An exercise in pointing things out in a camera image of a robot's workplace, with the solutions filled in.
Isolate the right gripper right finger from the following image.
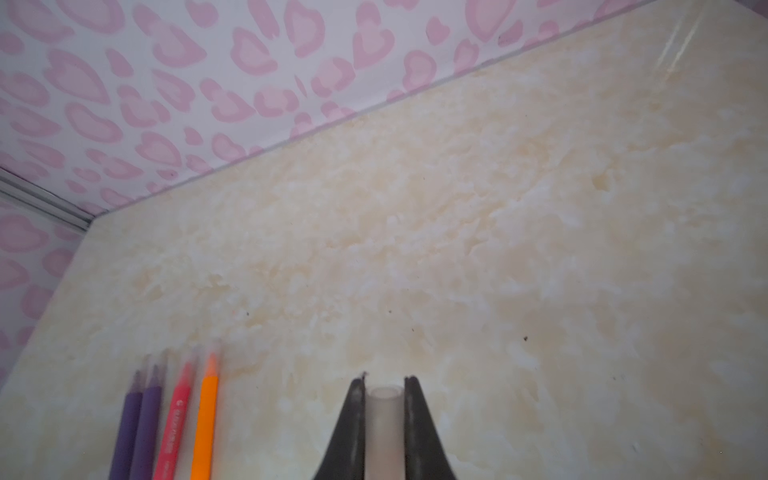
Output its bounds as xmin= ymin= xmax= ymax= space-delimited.
xmin=403 ymin=376 xmax=456 ymax=480

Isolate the pink marker pen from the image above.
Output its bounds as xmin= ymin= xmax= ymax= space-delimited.
xmin=153 ymin=360 xmax=196 ymax=480

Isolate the aluminium frame corner post left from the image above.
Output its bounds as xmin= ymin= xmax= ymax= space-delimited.
xmin=1 ymin=168 xmax=96 ymax=232

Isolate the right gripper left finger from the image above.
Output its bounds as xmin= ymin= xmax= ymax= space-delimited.
xmin=314 ymin=374 xmax=366 ymax=480

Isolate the orange marker pen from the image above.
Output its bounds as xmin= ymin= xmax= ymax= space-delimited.
xmin=190 ymin=351 xmax=220 ymax=480

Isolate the clear pen cap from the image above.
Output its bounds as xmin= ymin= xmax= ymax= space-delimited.
xmin=365 ymin=385 xmax=405 ymax=480

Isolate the purple marker pen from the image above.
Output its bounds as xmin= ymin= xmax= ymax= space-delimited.
xmin=129 ymin=361 xmax=165 ymax=480
xmin=108 ymin=368 xmax=145 ymax=480

